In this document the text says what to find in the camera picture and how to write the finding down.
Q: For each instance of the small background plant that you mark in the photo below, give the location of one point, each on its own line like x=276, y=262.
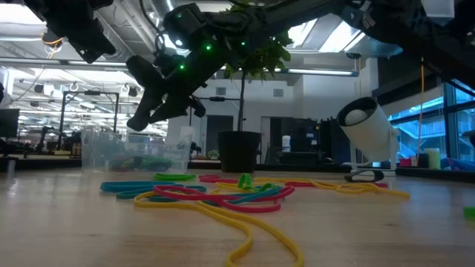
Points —
x=213, y=154

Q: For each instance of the red box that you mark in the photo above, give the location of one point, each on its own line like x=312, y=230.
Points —
x=405, y=162

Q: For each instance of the black oval loop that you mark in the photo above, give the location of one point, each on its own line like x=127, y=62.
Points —
x=347, y=177

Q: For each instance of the green rubber band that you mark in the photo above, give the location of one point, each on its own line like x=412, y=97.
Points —
x=245, y=180
x=156, y=162
x=469, y=212
x=174, y=177

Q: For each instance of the white dome camera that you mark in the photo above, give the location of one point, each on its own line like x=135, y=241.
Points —
x=371, y=133

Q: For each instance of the black cabinet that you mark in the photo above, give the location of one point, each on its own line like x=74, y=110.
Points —
x=308, y=141

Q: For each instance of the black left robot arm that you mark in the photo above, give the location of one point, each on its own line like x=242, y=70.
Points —
x=74, y=22

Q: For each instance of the blue object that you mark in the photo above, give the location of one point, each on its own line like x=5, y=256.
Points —
x=458, y=165

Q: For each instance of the clear plastic bin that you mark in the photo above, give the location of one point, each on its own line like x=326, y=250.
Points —
x=96, y=148

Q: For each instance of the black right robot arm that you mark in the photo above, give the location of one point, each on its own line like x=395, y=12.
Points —
x=408, y=29

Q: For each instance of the black rack frame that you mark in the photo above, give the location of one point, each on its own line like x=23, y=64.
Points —
x=89, y=93

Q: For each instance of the black monitor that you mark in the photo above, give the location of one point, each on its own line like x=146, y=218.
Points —
x=9, y=122

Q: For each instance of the white canister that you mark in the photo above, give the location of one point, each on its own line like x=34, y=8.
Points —
x=286, y=144

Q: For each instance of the green potted plant black pot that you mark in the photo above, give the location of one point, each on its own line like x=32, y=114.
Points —
x=239, y=152

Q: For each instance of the blue rubber band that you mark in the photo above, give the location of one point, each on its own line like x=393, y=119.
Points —
x=259, y=194
x=126, y=194
x=111, y=186

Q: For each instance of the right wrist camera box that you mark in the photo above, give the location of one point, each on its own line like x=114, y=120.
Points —
x=185, y=22

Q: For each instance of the yellow-green cylinder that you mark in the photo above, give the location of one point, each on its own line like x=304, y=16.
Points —
x=432, y=159

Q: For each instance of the ceiling light tube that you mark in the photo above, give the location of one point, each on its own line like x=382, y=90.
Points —
x=319, y=72
x=55, y=61

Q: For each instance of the black aluminium table frame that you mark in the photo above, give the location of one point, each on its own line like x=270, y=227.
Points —
x=37, y=165

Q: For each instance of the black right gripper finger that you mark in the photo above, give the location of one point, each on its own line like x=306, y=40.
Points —
x=170, y=111
x=148, y=78

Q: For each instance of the red rubber band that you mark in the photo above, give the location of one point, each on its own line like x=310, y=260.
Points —
x=297, y=184
x=259, y=208
x=211, y=179

